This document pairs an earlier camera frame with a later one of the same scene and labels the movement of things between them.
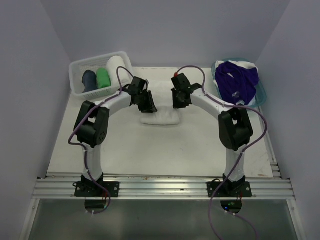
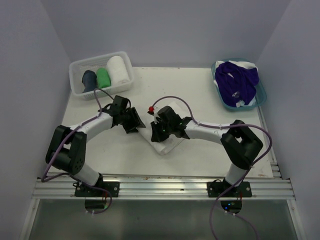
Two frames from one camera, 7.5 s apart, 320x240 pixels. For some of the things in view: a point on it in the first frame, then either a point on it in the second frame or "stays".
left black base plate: x=92 y=189 stays
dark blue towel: x=89 y=80 stays
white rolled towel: x=125 y=77 stays
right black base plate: x=230 y=189 stays
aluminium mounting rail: x=161 y=188 stays
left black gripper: x=149 y=106 to x=135 y=121
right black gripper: x=177 y=105 to x=156 y=136
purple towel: x=237 y=84 stays
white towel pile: x=162 y=96 to x=167 y=145
